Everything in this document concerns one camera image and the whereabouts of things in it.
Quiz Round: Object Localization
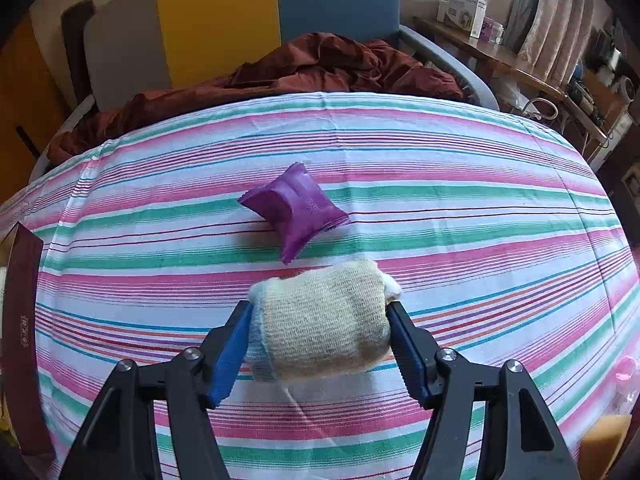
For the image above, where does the cream sock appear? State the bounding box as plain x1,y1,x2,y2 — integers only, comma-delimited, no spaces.
245,259,401,382

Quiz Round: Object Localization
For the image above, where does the purple snack packet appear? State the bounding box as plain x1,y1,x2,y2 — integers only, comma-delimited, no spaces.
238,162,349,264

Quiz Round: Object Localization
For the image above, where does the striped bed sheet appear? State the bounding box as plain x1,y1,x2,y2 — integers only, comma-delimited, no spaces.
1,92,639,479

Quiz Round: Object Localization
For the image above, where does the orange sponge at right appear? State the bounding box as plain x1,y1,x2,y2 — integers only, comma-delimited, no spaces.
578,415,631,479

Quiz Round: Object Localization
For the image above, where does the pink plastic cup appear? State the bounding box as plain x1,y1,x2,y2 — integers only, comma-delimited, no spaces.
614,356,637,398

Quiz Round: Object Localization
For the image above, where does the maroon gold storage box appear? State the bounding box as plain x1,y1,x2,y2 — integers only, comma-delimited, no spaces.
1,222,54,460

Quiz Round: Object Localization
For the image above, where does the dark red blanket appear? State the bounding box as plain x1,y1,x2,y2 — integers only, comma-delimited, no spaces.
47,32,466,167

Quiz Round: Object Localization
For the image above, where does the wooden side desk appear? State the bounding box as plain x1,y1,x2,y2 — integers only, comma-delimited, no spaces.
413,16,608,144

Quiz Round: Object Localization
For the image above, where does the grey yellow blue headboard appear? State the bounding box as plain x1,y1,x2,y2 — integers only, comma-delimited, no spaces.
84,0,400,110

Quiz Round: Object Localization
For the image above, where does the white carton on desk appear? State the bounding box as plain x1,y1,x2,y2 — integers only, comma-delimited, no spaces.
436,0,487,39

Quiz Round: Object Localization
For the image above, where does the beige curtain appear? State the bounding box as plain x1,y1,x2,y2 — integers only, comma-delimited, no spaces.
502,0,597,87

